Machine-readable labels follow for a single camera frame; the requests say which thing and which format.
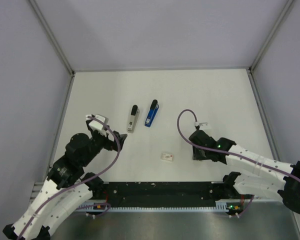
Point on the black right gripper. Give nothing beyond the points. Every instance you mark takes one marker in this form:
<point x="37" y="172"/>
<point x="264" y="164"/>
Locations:
<point x="197" y="155"/>

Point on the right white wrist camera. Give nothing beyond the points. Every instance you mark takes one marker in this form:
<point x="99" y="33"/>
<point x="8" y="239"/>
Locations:
<point x="202" y="126"/>

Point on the blue black stapler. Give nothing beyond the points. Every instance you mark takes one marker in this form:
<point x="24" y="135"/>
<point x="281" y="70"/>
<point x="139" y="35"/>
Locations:
<point x="154" y="107"/>

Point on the white red staple box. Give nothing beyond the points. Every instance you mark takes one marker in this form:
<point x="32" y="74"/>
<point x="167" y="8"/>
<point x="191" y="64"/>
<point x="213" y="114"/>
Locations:
<point x="167" y="157"/>

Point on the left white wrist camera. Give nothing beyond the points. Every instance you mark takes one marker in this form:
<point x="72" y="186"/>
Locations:
<point x="97" y="123"/>

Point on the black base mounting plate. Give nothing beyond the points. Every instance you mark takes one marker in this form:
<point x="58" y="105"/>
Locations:
<point x="164" y="194"/>

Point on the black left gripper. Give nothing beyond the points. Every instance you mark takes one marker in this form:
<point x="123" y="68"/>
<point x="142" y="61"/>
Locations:
<point x="110" y="145"/>

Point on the grey black stapler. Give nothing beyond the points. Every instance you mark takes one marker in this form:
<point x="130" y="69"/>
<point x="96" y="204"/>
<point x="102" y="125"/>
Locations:
<point x="133" y="119"/>

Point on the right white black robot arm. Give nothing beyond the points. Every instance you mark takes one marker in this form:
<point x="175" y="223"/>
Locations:
<point x="257" y="175"/>

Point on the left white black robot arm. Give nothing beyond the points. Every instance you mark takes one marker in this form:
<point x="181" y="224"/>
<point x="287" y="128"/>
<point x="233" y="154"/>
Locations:
<point x="66" y="186"/>

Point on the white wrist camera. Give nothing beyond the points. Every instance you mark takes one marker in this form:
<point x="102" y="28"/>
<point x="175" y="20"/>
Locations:
<point x="202" y="126"/>
<point x="97" y="123"/>

